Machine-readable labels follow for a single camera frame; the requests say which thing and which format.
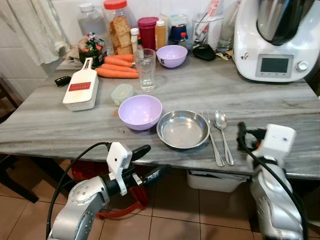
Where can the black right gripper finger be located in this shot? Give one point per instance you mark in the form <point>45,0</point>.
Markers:
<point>241,131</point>

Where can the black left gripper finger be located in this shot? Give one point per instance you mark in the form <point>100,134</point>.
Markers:
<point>142,152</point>
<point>157,174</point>

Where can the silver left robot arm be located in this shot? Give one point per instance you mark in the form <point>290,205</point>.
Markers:
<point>82,207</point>

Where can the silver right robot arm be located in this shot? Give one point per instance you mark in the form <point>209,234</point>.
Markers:
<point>272,200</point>

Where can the silver metal spoon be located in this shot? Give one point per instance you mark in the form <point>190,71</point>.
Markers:
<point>220,120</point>

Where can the silver metal fork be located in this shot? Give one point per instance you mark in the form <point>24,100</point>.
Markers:
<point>212,140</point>

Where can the red plastic stool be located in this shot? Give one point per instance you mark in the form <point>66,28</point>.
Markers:
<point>135,202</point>

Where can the large purple plastic bowl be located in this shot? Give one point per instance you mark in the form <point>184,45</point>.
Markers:
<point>140,112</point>

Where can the stainless steel plate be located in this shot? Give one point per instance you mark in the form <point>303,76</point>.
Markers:
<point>183,130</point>

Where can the white plastic bin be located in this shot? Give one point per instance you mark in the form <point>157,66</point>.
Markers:
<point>215,181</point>

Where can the small clear container green lid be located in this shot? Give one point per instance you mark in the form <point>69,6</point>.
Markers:
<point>122,93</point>

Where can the yellow black wrapper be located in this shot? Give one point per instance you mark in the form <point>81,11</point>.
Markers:
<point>225,55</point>

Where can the white food processor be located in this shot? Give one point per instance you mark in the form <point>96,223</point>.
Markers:
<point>250,50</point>

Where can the clear drinking glass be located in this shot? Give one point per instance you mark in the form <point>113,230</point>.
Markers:
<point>145,70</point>

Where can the orange carrot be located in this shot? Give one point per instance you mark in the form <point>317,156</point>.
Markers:
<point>120,60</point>
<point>119,67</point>
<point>116,73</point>

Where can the white grater red blade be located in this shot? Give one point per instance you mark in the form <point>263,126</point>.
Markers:
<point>80,95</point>

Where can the black pouch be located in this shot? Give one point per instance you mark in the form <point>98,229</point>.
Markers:
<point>204,52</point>

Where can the small purple plastic bowl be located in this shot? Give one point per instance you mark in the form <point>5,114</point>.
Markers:
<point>171,56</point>

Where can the clear utensil holder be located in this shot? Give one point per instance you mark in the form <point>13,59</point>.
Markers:
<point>207,30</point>

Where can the black key fob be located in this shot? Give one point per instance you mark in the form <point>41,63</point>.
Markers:
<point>62,81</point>

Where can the tall clear bottle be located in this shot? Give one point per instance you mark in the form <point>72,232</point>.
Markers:
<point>228,25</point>

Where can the small white sauce bottle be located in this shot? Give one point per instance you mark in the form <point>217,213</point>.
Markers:
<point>134,40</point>

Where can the dark green red snack bag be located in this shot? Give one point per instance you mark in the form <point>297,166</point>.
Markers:
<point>91,50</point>

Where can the blue jar clear lid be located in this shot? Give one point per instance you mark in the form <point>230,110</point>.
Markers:
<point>178,32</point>

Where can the orange bottle white cap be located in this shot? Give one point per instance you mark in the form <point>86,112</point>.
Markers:
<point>160,35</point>

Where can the maroon tumbler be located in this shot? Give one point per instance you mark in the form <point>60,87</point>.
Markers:
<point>148,32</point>

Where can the cracker jar red lid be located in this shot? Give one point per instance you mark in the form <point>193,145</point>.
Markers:
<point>120,30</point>

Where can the clear jar white lid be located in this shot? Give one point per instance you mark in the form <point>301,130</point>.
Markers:
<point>91,20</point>

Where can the white hanging towel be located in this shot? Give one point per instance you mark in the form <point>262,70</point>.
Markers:
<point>40,30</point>

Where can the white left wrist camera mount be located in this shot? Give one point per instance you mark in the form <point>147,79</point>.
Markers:
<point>119,157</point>

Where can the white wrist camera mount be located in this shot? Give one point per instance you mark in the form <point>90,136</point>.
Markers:
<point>276,141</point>
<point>119,157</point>

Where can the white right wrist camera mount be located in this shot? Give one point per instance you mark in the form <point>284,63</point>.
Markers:
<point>276,141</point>

